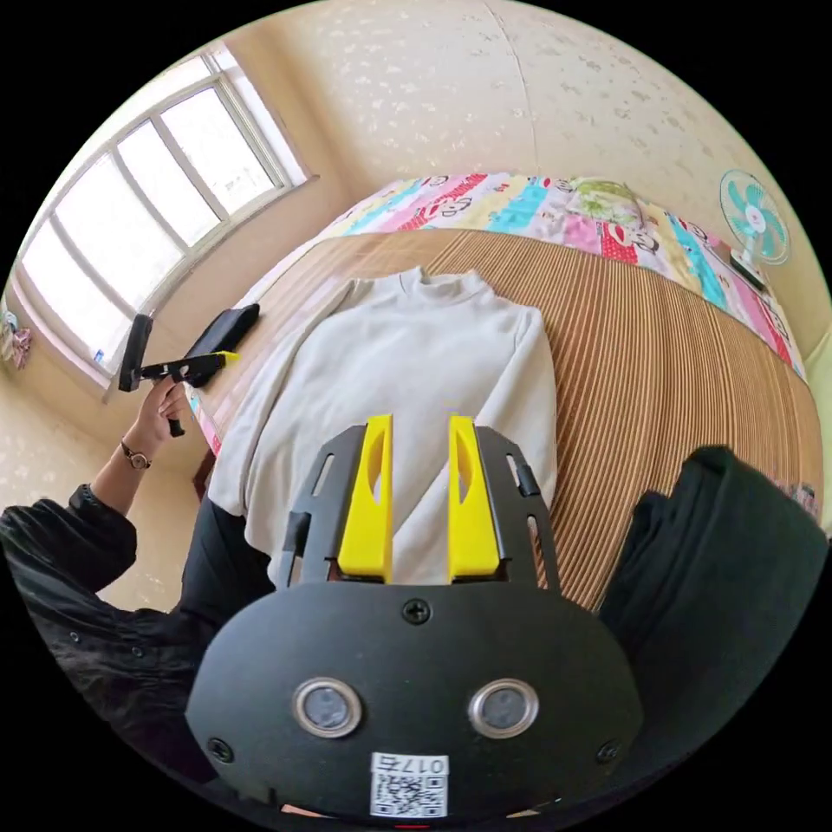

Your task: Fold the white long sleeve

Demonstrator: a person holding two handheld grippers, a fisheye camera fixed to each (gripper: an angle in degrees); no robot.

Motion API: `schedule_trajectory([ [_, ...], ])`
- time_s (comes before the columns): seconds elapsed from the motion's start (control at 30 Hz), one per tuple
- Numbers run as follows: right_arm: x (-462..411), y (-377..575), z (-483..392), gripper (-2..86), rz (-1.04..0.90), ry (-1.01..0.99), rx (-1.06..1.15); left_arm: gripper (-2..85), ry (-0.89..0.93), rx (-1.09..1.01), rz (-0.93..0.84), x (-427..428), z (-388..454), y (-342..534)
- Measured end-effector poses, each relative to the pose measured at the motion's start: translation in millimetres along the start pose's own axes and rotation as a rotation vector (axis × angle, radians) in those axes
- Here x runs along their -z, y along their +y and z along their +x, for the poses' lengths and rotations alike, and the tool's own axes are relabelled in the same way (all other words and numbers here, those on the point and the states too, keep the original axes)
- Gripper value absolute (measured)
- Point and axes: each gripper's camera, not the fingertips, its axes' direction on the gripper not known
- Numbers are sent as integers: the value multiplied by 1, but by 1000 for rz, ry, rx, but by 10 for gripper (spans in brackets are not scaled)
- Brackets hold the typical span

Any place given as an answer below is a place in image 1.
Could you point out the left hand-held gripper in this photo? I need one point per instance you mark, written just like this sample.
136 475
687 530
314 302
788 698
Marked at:
188 369

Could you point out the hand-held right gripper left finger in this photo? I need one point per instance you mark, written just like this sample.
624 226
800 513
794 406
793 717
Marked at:
365 520

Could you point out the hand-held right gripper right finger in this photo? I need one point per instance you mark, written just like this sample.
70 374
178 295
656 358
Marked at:
474 520

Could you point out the person's left forearm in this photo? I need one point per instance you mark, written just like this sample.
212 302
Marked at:
120 471

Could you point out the white long sleeve shirt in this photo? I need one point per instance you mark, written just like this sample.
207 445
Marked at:
403 364

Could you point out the person's left hand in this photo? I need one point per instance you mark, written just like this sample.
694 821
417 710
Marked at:
156 416

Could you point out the window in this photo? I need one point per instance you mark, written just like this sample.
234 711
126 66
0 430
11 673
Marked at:
130 214

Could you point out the bed with woven mat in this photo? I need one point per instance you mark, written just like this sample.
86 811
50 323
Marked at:
650 364

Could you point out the pile of clothes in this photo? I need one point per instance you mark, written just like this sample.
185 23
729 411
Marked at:
708 585

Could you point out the person's body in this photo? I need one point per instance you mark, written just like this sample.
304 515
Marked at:
78 617

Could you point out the teal standing fan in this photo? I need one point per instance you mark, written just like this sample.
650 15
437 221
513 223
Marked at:
754 218

